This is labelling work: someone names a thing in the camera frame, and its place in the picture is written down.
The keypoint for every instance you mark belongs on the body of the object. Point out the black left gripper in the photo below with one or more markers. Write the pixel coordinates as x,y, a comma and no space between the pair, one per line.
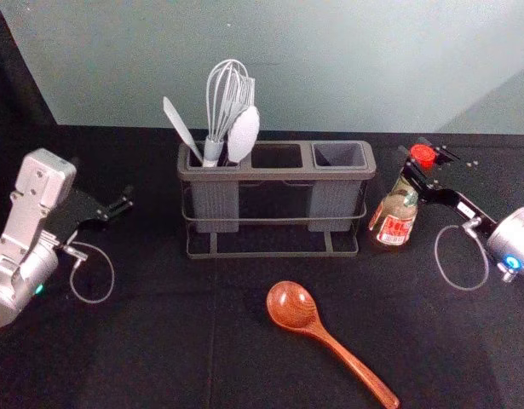
76,211

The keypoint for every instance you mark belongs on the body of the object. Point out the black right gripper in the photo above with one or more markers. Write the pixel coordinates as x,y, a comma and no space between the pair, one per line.
453,198

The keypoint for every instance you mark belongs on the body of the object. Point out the glass bottle with red cap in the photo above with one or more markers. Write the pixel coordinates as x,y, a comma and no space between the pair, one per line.
395,221

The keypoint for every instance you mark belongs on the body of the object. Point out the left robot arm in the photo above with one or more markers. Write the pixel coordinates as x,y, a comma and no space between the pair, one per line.
29,221

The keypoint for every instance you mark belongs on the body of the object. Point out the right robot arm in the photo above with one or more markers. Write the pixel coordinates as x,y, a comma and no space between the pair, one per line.
515,238

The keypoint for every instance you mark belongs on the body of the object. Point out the grey ribbed utensil bin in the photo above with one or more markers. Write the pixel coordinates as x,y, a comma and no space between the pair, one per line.
214,204
336,200

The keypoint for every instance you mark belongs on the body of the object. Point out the pale grey spatula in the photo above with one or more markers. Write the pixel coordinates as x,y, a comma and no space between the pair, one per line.
180,123

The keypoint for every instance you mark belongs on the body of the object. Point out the grey silicone whisk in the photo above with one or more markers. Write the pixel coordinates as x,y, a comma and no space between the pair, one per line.
213,149

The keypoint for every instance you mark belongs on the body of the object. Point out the black table cloth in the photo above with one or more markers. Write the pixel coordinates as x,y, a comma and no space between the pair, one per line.
159,349

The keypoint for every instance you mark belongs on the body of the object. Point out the brown wooden spoon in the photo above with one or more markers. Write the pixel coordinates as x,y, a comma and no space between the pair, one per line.
293,307

